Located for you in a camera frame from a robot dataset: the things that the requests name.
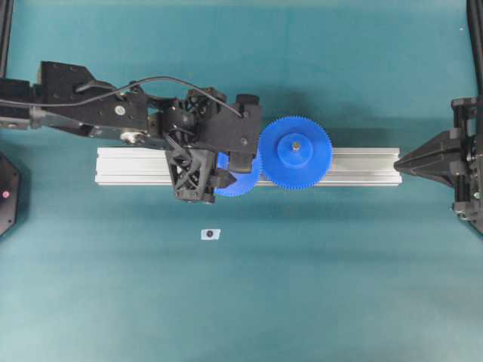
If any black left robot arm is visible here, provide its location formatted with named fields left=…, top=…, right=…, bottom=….
left=1, top=61, right=235, bottom=204

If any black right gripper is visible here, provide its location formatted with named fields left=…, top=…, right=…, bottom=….
left=394, top=96, right=482, bottom=229

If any silver aluminium extrusion rail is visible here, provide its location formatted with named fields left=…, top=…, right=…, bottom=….
left=95, top=147, right=402, bottom=187

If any black frame post right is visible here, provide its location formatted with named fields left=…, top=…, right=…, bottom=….
left=466, top=0, right=482, bottom=97

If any large blue plastic gear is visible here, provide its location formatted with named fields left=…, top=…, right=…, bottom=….
left=258, top=115, right=333, bottom=190

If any black frame post left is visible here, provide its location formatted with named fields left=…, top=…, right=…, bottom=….
left=0, top=0, right=14, bottom=78

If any black frame post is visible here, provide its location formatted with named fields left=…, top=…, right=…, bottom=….
left=0, top=0, right=14, bottom=78
left=466, top=0, right=482, bottom=97

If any white paper marker sticker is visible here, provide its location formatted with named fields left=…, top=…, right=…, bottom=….
left=201, top=229, right=221, bottom=241

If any black camera cable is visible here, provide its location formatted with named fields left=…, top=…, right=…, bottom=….
left=0, top=76, right=244, bottom=118

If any black base with red light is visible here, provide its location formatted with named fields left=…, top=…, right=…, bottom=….
left=0, top=153, right=21, bottom=236

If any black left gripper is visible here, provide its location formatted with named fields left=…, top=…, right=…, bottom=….
left=147, top=88, right=235, bottom=204

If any small blue plastic gear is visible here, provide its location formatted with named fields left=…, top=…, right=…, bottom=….
left=214, top=152, right=262, bottom=197

